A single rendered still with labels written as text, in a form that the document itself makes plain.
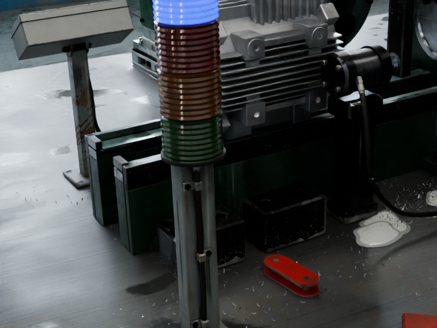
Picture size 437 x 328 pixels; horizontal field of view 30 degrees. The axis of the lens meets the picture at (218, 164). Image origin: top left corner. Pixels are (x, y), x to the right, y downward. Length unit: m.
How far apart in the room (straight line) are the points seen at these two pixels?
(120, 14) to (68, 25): 0.09
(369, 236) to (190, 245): 0.37
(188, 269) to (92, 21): 0.53
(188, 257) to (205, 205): 0.06
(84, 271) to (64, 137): 0.50
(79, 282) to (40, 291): 0.05
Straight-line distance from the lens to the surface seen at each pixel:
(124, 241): 1.10
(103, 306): 0.98
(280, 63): 1.09
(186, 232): 0.80
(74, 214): 1.21
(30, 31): 1.21
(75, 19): 1.23
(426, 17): 1.42
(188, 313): 0.86
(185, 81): 0.73
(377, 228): 1.14
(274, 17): 1.10
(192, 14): 0.71
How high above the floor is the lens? 1.33
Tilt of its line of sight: 23 degrees down
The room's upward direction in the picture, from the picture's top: 2 degrees counter-clockwise
